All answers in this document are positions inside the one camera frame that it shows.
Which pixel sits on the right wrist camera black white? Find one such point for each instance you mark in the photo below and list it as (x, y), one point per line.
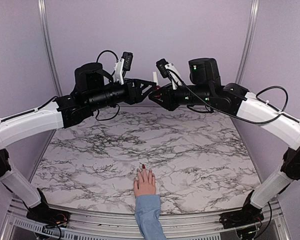
(168, 70)

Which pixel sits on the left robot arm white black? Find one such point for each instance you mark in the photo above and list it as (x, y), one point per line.
(94, 89)

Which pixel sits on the right aluminium corner post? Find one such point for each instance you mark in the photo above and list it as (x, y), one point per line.
(251, 27)

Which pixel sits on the left aluminium corner post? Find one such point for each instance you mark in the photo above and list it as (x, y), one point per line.
(48, 46)

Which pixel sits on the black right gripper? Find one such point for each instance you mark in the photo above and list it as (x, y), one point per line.
(168, 102)

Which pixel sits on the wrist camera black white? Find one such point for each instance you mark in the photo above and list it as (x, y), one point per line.
(168, 70)
(123, 65)

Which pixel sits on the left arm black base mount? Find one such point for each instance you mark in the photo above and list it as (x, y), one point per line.
(45, 214)

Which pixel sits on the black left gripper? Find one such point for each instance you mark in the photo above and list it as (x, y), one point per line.
(136, 96)

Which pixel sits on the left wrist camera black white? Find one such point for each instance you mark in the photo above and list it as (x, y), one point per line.
(123, 65)

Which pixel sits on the aluminium corner post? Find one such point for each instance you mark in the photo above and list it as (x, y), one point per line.
(251, 27)
(48, 46)

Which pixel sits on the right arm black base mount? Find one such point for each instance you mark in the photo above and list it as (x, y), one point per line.
(248, 214)

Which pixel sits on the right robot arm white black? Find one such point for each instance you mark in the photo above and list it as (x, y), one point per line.
(237, 102)

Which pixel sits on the blue shirt sleeve forearm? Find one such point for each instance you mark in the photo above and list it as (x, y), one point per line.
(147, 213)

